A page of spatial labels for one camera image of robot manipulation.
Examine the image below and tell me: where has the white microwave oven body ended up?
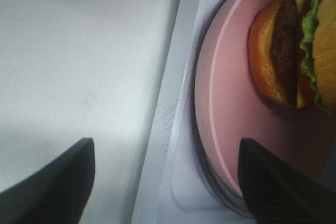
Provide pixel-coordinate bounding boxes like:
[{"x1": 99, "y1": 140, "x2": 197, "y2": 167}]
[{"x1": 131, "y1": 0, "x2": 252, "y2": 223}]

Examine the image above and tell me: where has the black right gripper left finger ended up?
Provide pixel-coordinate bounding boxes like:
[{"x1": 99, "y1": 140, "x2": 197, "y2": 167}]
[{"x1": 1, "y1": 138, "x2": 95, "y2": 223}]

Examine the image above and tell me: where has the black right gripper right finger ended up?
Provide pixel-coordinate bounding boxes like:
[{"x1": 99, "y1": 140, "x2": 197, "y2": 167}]
[{"x1": 238, "y1": 138, "x2": 335, "y2": 223}]

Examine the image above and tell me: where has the burger with lettuce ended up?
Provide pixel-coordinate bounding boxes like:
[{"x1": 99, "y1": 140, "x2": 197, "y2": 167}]
[{"x1": 248, "y1": 0, "x2": 335, "y2": 115}]

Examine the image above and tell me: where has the pink round plate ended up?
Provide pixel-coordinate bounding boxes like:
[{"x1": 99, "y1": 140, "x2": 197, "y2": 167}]
[{"x1": 194, "y1": 0, "x2": 335, "y2": 195}]

